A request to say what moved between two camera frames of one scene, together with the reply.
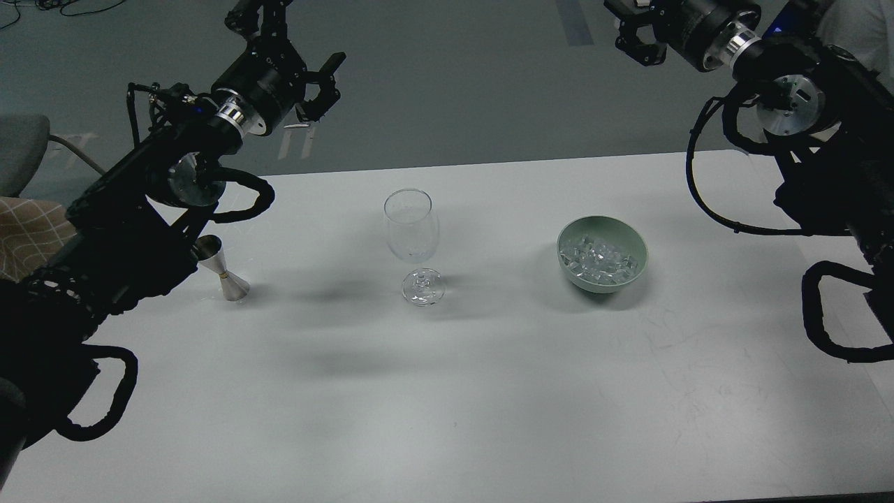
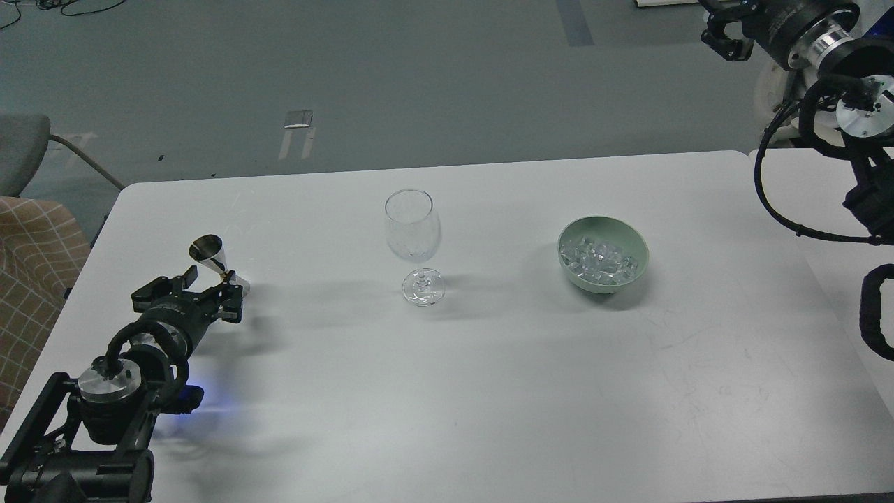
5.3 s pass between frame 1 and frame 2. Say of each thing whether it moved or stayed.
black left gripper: moved
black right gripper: moved
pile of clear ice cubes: stayed
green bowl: stayed
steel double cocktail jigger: stayed
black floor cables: stayed
